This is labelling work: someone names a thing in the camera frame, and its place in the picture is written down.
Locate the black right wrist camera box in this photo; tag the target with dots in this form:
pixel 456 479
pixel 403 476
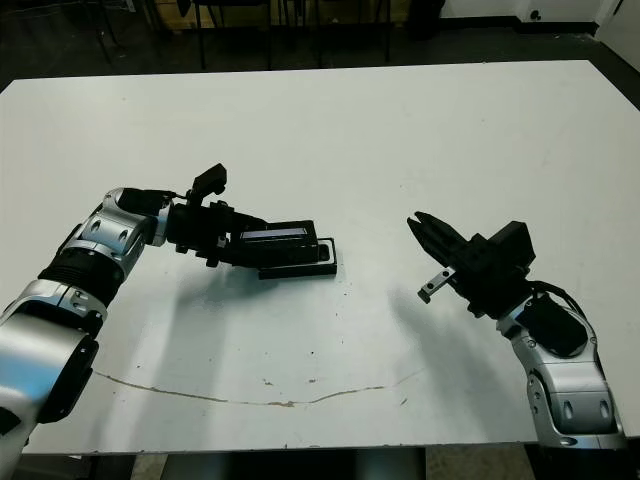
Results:
pixel 517 245

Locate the black printed box lid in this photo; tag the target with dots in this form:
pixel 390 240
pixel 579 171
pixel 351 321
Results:
pixel 280 250

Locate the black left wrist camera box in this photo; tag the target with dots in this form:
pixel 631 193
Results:
pixel 210 180

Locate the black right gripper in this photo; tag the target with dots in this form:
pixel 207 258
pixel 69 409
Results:
pixel 490 285

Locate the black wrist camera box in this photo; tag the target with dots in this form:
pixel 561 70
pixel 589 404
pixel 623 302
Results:
pixel 517 245
pixel 210 180

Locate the black box base white insert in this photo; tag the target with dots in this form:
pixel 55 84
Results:
pixel 300 274

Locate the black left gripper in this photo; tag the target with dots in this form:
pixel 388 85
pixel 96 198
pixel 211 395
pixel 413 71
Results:
pixel 200 230

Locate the wooden plywood crate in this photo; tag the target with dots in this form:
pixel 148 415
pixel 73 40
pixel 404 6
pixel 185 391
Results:
pixel 177 12

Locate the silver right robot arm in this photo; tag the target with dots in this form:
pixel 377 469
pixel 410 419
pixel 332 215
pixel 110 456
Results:
pixel 575 395

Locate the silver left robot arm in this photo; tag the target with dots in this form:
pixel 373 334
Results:
pixel 45 350

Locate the small black round object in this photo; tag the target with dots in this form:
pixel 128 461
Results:
pixel 536 15

